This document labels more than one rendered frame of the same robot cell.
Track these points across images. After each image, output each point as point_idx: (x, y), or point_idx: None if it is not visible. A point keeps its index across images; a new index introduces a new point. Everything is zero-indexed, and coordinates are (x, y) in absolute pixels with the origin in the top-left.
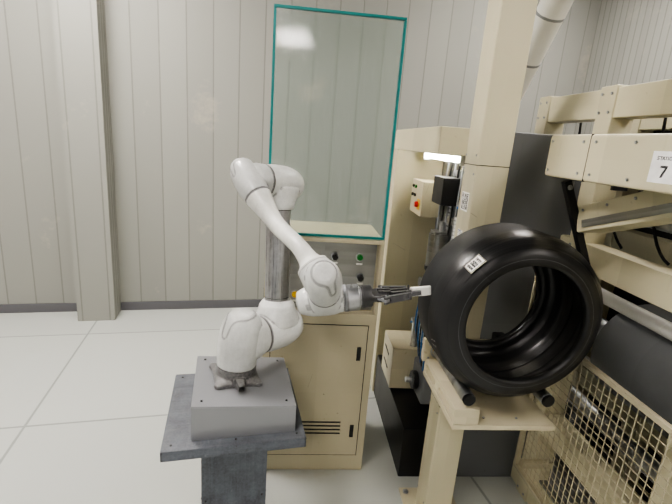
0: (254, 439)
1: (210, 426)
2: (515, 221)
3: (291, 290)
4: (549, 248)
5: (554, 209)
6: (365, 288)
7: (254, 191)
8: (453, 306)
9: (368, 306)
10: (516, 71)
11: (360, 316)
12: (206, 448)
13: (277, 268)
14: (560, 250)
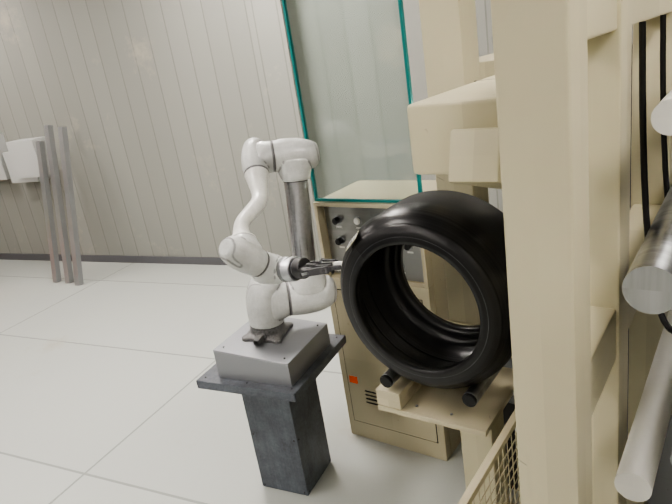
0: (258, 386)
1: (229, 368)
2: None
3: None
4: (416, 224)
5: None
6: (295, 261)
7: (246, 170)
8: (342, 283)
9: (299, 278)
10: (446, 3)
11: (411, 288)
12: (223, 384)
13: (295, 237)
14: (429, 227)
